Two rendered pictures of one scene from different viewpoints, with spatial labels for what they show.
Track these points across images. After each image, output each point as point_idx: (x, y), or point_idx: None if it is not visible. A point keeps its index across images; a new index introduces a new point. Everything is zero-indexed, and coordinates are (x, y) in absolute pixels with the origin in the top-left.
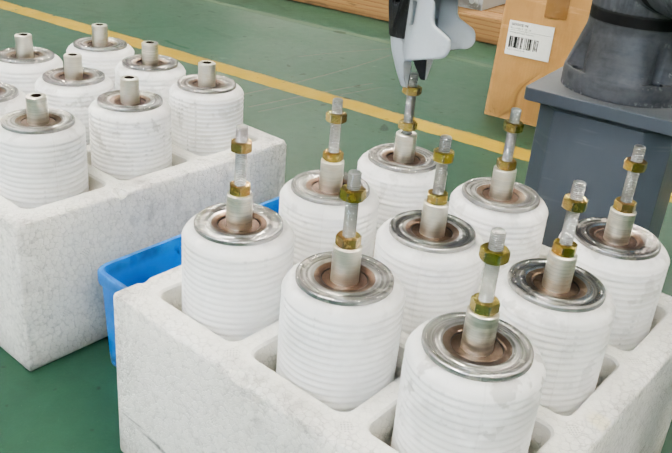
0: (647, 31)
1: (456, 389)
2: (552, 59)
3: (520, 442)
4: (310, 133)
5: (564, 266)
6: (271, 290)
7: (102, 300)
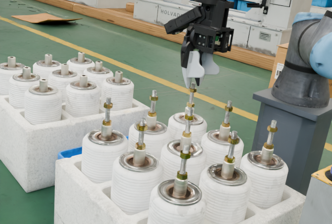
0: (305, 72)
1: (163, 206)
2: None
3: None
4: (177, 107)
5: (228, 166)
6: None
7: None
